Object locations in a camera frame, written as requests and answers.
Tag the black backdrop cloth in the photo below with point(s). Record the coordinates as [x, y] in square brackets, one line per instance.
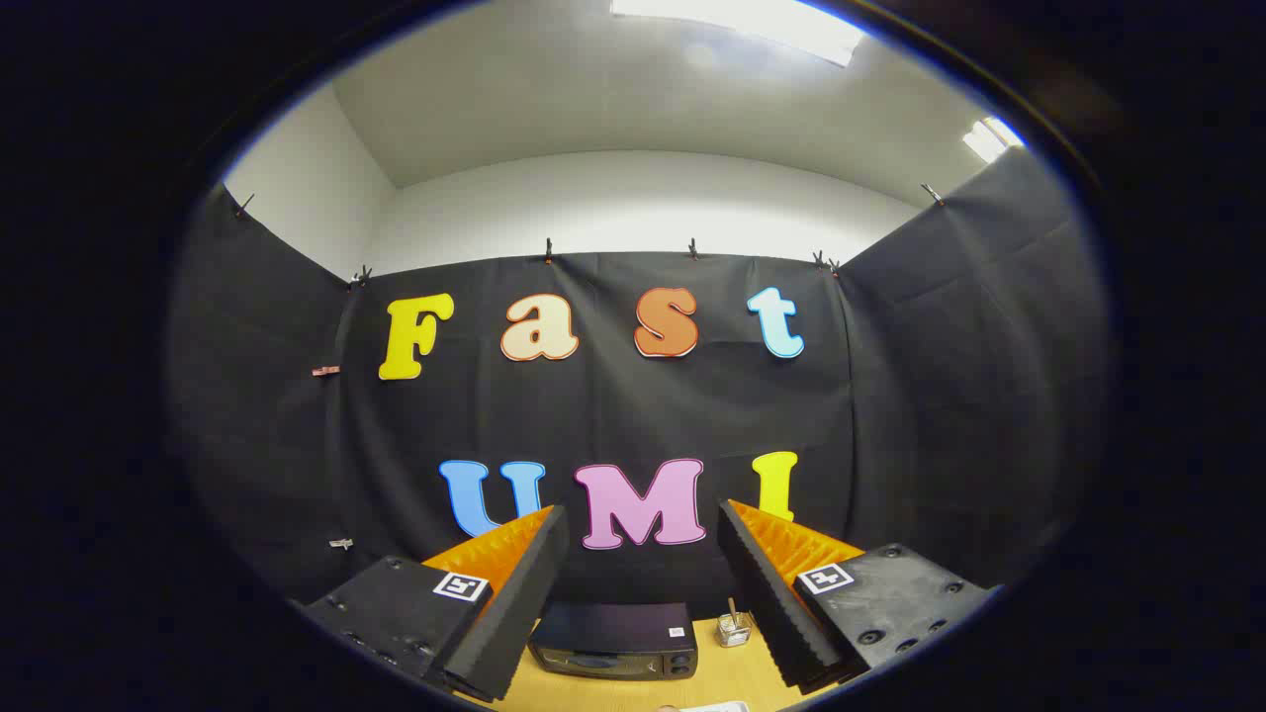
[613, 415]

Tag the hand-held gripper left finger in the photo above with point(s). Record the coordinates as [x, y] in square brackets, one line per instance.
[514, 603]

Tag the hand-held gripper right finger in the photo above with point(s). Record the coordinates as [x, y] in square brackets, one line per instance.
[767, 603]

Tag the black toaster oven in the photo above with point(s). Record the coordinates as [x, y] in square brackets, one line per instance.
[613, 628]

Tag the row of black cloth clips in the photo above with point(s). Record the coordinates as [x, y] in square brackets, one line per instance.
[547, 252]

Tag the ceiling light panel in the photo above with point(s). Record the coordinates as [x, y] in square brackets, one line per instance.
[991, 138]
[752, 22]

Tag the glass jar with wooden stick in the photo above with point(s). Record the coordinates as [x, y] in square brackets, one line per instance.
[734, 630]

